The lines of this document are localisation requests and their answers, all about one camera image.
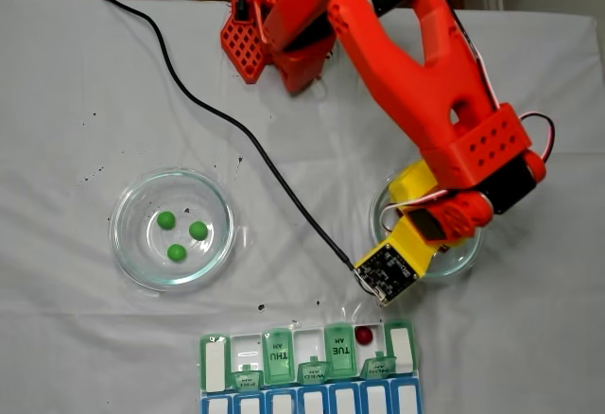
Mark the red ball pill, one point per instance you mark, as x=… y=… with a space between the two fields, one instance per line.
x=364 y=335

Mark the weekly pill organizer box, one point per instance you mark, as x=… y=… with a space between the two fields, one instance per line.
x=283 y=357

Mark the glass bowl with red balls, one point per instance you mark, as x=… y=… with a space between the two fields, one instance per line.
x=454 y=263

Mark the green ball pill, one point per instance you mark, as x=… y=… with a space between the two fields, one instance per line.
x=166 y=219
x=198 y=230
x=176 y=252

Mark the glass bowl with green balls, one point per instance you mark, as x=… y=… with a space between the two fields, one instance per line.
x=132 y=253

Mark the white table cover sheet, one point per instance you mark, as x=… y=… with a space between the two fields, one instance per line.
x=94 y=362

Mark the yellow camera board mount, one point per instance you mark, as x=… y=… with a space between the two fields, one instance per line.
x=387 y=270

